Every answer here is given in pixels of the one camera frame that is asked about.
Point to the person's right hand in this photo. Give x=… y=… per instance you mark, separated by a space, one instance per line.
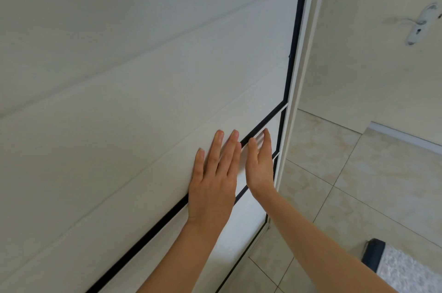
x=260 y=175

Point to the person's left hand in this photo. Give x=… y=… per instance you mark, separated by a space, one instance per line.
x=210 y=192

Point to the person's left little finger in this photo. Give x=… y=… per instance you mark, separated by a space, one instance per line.
x=198 y=165

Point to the person's left middle finger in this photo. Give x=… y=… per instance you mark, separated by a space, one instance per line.
x=228 y=153

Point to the person's right thumb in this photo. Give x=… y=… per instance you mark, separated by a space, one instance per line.
x=252 y=153

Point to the large white wardrobe door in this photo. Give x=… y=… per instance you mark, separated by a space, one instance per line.
x=138 y=79

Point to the person's left forearm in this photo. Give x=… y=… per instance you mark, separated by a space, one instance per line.
x=183 y=261

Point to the person's right forearm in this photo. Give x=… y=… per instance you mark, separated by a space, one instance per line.
x=310 y=248

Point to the beige room door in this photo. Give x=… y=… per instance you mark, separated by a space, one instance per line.
x=362 y=47

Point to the white baseboard strip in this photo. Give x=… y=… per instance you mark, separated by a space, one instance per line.
x=404 y=134

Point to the grey fluffy mat dark edge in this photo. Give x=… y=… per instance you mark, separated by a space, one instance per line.
x=404 y=268

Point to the white wardrobe side frame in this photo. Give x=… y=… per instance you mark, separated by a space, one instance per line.
x=309 y=61

